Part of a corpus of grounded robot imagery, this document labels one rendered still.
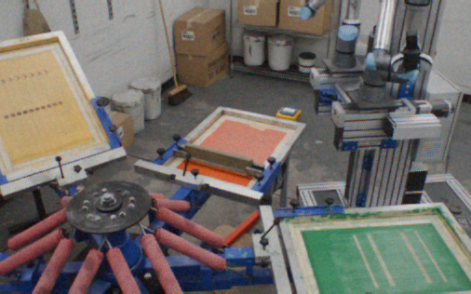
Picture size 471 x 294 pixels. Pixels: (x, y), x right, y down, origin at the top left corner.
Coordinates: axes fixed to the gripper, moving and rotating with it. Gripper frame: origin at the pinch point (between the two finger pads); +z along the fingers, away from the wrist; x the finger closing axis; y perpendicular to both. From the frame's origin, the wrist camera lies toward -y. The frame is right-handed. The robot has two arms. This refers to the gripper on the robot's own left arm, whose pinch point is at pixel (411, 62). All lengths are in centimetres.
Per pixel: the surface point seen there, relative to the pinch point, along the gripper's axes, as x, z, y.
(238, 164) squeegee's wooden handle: 81, -6, 55
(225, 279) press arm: 66, 61, 67
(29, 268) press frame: 133, 89, 46
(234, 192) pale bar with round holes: 75, 19, 54
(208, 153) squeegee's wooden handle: 97, -9, 50
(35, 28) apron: 273, -109, 5
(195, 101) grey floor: 227, -265, 138
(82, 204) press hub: 109, 77, 22
